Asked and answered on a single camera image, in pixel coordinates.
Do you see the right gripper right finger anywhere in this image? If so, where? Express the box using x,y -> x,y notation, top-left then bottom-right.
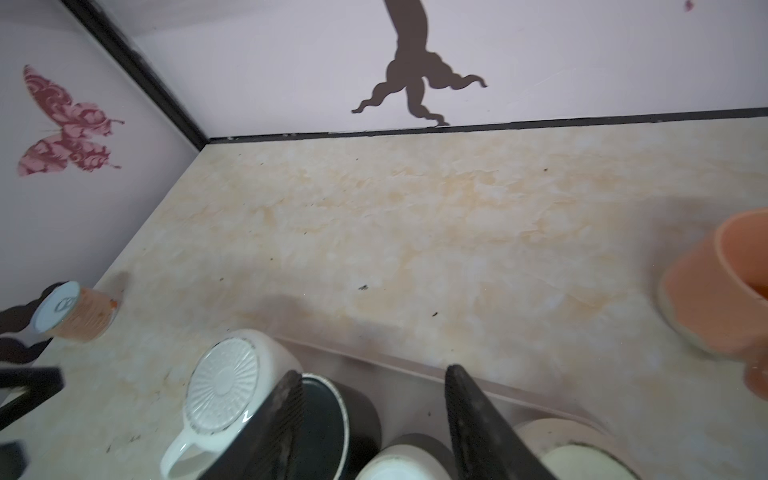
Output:
444,364 -> 555,480

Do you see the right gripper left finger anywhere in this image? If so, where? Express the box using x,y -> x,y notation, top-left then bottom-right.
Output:
201,370 -> 305,480

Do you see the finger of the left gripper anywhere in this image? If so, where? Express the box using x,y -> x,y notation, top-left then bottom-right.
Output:
1,367 -> 64,429
0,441 -> 28,480

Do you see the white ribbed-bottom mug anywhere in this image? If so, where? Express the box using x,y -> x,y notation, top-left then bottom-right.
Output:
160,329 -> 303,479

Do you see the peach orange mug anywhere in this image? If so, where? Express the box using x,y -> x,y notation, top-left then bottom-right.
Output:
656,208 -> 767,400

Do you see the cream beige mug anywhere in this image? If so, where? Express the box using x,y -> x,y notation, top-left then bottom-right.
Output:
514,418 -> 643,479

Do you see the orange tin can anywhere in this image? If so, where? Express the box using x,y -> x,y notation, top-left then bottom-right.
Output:
31,281 -> 119,343

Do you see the translucent plastic tray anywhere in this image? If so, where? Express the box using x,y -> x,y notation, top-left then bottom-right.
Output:
276,336 -> 606,445

